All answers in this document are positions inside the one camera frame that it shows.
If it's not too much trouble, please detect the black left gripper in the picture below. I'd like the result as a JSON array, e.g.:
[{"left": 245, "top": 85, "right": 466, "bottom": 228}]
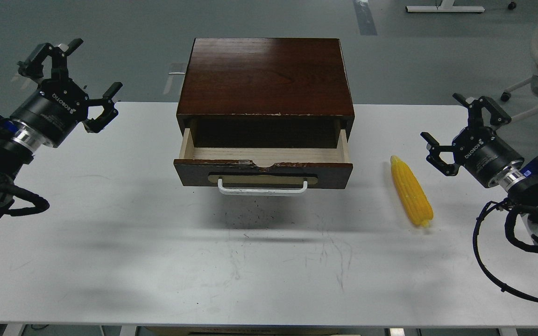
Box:
[{"left": 10, "top": 38, "right": 123, "bottom": 149}]

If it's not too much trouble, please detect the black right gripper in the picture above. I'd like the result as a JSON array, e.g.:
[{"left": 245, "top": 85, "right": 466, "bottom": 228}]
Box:
[{"left": 420, "top": 93, "right": 524, "bottom": 189}]

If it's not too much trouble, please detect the yellow corn cob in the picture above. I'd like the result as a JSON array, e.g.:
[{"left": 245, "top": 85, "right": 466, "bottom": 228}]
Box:
[{"left": 390, "top": 155, "right": 434, "bottom": 228}]

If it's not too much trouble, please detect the wooden drawer with white handle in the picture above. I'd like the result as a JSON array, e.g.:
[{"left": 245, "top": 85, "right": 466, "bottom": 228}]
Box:
[{"left": 173, "top": 128, "right": 353, "bottom": 196}]

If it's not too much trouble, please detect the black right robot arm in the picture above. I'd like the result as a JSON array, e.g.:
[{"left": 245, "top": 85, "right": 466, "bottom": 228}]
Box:
[{"left": 421, "top": 93, "right": 538, "bottom": 253}]

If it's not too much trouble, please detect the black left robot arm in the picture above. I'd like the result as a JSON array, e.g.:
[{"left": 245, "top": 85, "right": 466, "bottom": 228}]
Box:
[{"left": 0, "top": 38, "right": 122, "bottom": 219}]

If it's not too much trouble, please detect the white table base background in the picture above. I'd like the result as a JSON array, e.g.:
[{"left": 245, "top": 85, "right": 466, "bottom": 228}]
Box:
[{"left": 405, "top": 0, "right": 485, "bottom": 14}]

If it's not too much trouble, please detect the dark wooden cabinet box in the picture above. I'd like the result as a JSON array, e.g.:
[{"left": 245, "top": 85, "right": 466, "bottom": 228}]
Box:
[{"left": 177, "top": 37, "right": 355, "bottom": 134}]

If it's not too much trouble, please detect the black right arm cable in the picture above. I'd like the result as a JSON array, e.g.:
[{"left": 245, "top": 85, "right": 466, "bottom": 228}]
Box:
[{"left": 473, "top": 200, "right": 538, "bottom": 309}]

